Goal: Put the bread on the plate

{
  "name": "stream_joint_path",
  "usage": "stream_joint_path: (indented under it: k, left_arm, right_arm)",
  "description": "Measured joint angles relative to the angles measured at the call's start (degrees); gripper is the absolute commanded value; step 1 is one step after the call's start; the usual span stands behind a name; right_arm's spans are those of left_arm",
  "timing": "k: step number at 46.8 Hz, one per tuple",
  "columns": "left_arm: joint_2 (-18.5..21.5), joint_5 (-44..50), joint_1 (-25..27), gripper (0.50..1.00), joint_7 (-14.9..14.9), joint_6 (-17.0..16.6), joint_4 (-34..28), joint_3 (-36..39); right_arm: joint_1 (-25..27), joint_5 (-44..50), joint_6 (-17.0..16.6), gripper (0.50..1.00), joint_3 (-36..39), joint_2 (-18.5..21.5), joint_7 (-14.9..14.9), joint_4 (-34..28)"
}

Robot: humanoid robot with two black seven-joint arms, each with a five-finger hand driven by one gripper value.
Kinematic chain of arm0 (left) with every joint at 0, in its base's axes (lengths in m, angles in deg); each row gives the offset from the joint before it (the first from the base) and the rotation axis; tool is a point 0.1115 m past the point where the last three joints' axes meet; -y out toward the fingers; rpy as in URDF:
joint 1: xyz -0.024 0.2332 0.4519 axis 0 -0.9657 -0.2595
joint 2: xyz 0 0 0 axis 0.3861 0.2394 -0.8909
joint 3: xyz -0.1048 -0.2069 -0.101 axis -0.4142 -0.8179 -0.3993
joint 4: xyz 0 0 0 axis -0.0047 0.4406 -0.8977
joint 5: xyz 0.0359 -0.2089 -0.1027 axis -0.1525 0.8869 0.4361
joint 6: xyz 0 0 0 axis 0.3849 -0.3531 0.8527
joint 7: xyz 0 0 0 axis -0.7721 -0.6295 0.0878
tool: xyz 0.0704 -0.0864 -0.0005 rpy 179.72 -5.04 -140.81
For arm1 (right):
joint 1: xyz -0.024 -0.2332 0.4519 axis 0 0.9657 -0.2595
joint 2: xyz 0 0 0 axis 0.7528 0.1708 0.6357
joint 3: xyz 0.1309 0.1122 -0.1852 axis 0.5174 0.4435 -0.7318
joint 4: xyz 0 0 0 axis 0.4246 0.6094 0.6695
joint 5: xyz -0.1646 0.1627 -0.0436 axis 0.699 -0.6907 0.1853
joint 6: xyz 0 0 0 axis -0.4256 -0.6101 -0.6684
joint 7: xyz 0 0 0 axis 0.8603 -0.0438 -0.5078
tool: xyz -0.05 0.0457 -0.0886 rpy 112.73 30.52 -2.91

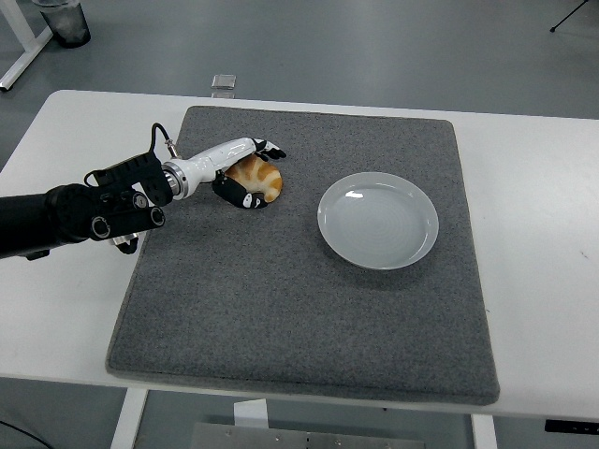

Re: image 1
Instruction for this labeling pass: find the grey metal plate with screws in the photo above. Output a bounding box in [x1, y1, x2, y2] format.
[190, 421, 425, 449]

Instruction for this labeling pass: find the black bin with clear bag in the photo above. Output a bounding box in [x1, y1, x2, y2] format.
[36, 0, 93, 50]

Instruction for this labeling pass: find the black tripod leg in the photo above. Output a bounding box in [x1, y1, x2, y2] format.
[549, 0, 592, 34]

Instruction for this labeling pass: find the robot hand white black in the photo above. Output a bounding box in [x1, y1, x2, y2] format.
[179, 136, 288, 210]

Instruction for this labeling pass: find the round pale grey plate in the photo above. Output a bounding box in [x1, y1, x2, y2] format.
[317, 171, 441, 271]

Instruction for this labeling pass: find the croissant bread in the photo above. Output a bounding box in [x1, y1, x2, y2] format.
[224, 155, 285, 205]

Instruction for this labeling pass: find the black floor cable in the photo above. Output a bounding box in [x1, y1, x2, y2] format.
[0, 418, 37, 444]

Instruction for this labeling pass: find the black table control box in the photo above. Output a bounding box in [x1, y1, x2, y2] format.
[544, 419, 599, 434]

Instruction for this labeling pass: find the white desk frame leg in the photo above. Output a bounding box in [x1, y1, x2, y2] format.
[0, 0, 54, 94]

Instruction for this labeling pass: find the grey felt mat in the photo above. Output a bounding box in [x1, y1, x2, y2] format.
[106, 105, 502, 407]

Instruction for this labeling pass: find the white table leg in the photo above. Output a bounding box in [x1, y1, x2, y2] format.
[109, 387, 149, 449]
[471, 413, 499, 449]

